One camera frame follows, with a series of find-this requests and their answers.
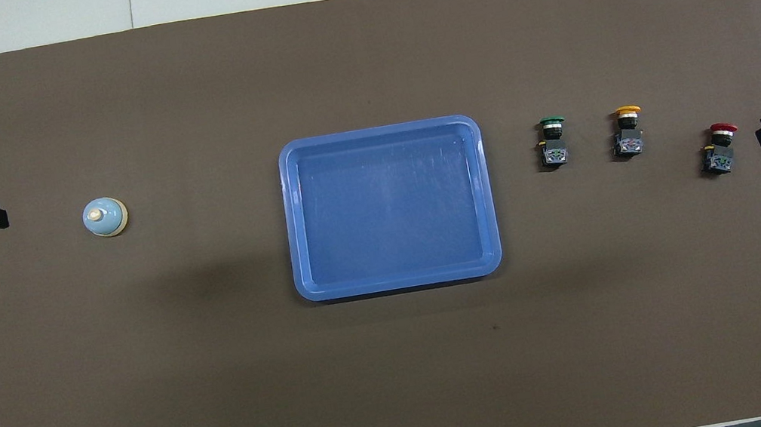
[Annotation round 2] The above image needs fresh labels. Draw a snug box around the red push button switch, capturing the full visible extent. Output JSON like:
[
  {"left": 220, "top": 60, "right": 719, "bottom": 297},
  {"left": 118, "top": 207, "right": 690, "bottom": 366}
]
[{"left": 695, "top": 120, "right": 745, "bottom": 178}]

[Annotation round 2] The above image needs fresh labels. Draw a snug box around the yellow push button switch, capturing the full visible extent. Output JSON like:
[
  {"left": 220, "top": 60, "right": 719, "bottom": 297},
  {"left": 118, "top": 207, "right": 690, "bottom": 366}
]
[{"left": 607, "top": 103, "right": 649, "bottom": 160}]

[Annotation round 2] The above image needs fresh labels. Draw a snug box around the green push button switch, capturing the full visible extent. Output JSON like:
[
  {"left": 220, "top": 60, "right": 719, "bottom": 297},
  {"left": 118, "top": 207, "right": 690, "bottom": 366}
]
[{"left": 534, "top": 114, "right": 573, "bottom": 172}]

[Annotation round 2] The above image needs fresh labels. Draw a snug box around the light blue desk bell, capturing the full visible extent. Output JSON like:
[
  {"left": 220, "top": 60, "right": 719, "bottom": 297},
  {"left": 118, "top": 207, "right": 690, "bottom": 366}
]
[{"left": 79, "top": 194, "right": 133, "bottom": 241}]

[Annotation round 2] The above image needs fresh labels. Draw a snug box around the blue plastic tray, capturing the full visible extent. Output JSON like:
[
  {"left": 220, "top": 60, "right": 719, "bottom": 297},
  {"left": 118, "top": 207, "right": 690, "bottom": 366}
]
[{"left": 272, "top": 110, "right": 507, "bottom": 306}]

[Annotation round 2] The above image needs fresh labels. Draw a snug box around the brown table mat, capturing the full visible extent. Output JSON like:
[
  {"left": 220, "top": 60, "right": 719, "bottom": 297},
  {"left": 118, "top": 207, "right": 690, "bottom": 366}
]
[{"left": 0, "top": 0, "right": 761, "bottom": 427}]

